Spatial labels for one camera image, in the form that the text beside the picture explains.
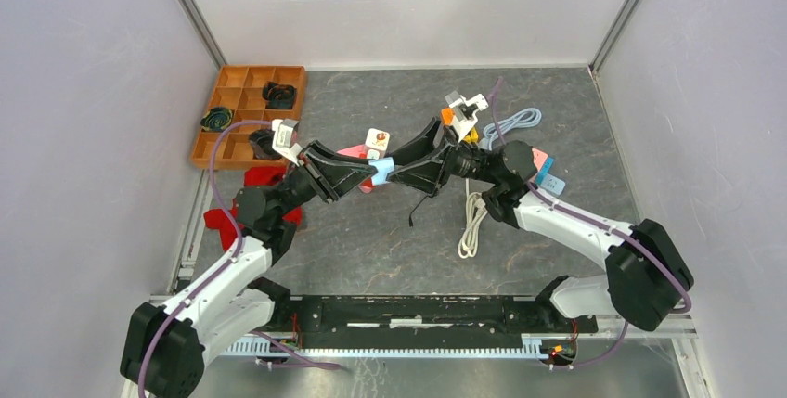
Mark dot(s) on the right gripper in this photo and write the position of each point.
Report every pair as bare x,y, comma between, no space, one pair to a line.
433,172

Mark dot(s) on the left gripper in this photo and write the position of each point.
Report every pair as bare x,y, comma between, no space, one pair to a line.
334,174

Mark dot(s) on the pink triangular power strip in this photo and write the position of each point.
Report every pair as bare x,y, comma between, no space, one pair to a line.
357,151

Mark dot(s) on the small light blue cube socket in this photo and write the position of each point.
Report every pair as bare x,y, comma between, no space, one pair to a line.
383,167

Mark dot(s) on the white tiger cube socket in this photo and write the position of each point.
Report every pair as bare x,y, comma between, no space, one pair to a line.
376,144

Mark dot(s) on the blue plug adapter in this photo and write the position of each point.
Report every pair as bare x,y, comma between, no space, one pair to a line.
544,170

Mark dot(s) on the yellow cube socket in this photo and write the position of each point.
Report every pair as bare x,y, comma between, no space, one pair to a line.
472,136

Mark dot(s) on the pink cube socket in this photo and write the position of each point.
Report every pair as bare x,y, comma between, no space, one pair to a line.
539,158

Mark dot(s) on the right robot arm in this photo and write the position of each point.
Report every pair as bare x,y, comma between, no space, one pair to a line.
644,278

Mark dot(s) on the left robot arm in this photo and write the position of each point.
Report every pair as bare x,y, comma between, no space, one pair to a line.
168,346

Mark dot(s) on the orange power strip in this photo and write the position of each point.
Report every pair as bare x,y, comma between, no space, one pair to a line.
447,116

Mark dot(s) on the black coiled item bottom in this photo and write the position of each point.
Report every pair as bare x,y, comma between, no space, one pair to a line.
261,142

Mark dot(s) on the black coiled item top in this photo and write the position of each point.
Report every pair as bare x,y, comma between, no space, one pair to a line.
279,96

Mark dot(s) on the wooden compartment tray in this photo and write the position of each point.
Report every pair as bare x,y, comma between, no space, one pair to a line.
240,88

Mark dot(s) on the red cloth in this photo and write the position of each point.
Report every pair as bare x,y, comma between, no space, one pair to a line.
215,219

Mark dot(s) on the black green coiled item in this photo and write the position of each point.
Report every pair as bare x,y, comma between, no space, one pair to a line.
217,119

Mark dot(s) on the light blue power strip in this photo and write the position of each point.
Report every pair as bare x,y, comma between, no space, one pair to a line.
550,183

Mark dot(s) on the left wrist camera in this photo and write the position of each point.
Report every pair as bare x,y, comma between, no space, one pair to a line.
285,139

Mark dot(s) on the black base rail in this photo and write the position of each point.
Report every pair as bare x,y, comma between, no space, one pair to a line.
419,322

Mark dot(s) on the white cable duct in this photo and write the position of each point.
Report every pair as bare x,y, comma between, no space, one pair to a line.
253,346

